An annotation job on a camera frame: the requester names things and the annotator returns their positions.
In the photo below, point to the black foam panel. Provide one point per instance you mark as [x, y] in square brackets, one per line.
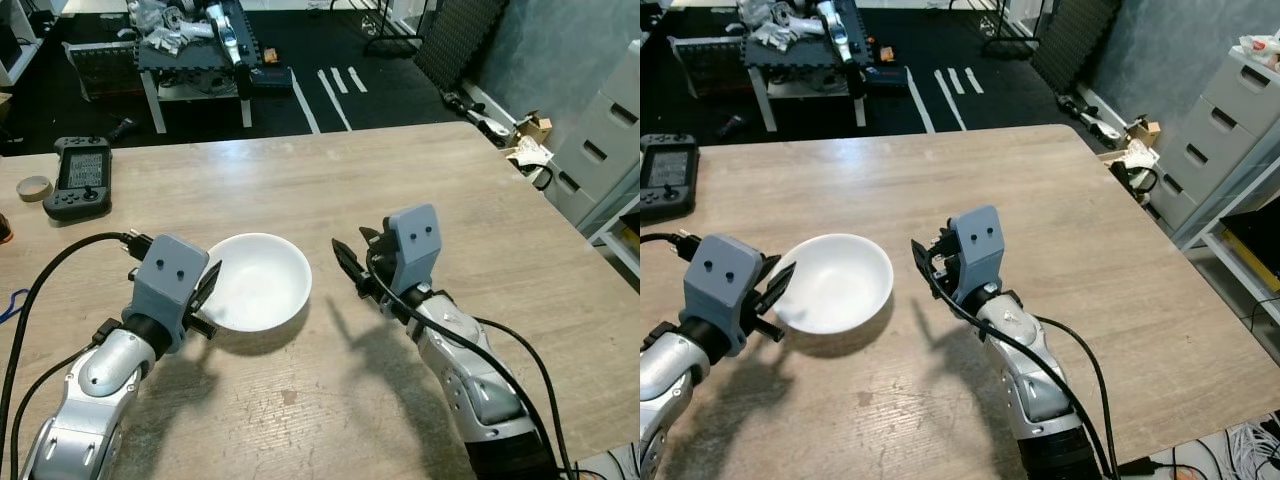
[1075, 40]
[460, 40]

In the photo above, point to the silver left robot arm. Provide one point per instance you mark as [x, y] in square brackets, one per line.
[95, 385]
[665, 370]

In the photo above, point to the beige tape roll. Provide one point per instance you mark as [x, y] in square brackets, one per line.
[35, 188]

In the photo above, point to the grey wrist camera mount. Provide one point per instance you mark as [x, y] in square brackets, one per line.
[720, 285]
[165, 280]
[413, 245]
[977, 248]

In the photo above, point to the cluttered white-legged workbench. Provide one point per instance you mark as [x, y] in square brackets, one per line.
[800, 60]
[190, 60]

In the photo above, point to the blue tool case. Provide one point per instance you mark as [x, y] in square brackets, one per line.
[272, 80]
[885, 80]

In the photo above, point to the black handheld controller with screen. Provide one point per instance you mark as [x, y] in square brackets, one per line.
[668, 178]
[80, 178]

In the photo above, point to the black metal rack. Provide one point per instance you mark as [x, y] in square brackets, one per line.
[390, 35]
[1010, 35]

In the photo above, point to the crumpled white paper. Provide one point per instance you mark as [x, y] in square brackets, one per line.
[528, 155]
[1140, 158]

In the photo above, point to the white ceramic bowl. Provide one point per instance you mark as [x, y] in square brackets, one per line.
[258, 285]
[845, 285]

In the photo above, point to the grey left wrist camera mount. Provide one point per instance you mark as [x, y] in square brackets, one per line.
[165, 280]
[720, 285]

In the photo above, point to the grey drawer cabinet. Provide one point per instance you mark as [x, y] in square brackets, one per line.
[600, 140]
[1215, 140]

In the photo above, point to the small cardboard box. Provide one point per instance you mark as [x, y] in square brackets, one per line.
[1145, 132]
[535, 128]

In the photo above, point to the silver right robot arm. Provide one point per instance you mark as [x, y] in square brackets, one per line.
[470, 380]
[1030, 380]

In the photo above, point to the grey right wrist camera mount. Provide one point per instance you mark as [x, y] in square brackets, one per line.
[413, 245]
[977, 248]

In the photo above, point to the black and silver floor tool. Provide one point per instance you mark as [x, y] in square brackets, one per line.
[1090, 118]
[480, 115]

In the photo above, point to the black plastic crate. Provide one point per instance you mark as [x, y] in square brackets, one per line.
[710, 65]
[105, 70]

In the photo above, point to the white shelf unit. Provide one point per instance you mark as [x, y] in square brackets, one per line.
[20, 40]

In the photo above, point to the white metal frame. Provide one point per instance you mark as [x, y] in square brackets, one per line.
[1235, 230]

